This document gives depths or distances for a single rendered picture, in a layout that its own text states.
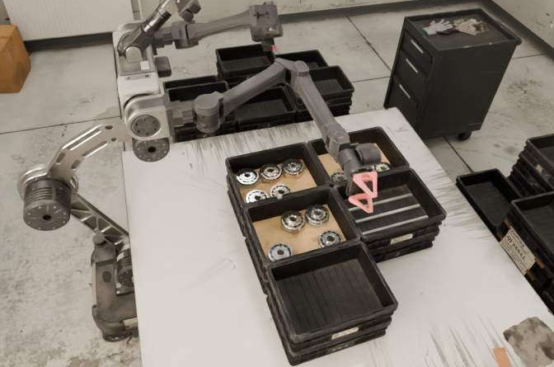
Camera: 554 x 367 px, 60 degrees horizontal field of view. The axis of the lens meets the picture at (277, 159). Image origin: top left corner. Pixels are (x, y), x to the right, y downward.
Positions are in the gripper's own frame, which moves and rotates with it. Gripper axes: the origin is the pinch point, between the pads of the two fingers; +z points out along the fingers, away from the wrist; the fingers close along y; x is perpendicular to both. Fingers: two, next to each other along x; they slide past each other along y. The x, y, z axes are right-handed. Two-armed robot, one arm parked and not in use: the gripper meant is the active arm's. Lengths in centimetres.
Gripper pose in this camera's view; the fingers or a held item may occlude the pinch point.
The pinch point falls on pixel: (371, 202)
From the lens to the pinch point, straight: 136.3
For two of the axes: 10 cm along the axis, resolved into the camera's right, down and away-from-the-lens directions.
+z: 2.8, 6.7, -6.8
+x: -9.6, 1.6, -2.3
